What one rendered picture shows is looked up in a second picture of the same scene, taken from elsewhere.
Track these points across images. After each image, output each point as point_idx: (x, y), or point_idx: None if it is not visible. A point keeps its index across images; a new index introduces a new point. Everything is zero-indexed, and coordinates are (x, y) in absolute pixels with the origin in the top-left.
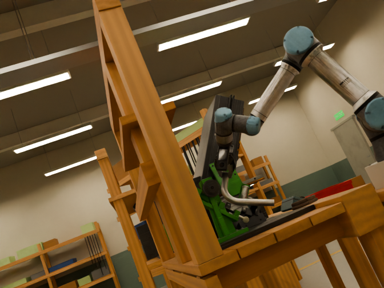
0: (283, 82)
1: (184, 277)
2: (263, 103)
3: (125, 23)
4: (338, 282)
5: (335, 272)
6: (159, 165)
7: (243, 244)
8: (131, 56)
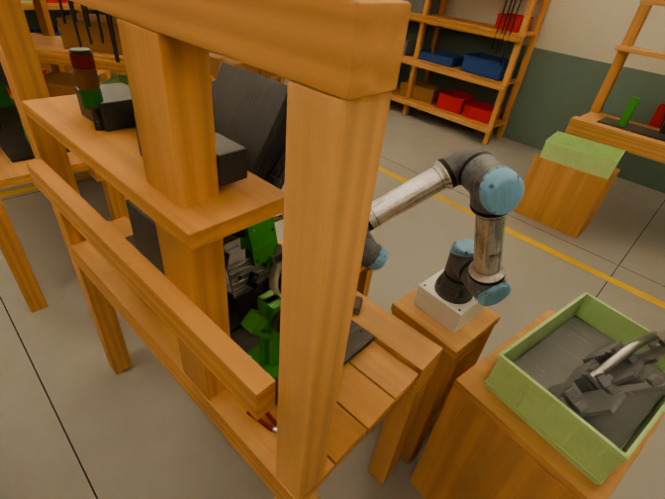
0: (428, 196)
1: (188, 387)
2: (390, 213)
3: (377, 151)
4: None
5: None
6: (306, 425)
7: (331, 438)
8: (351, 246)
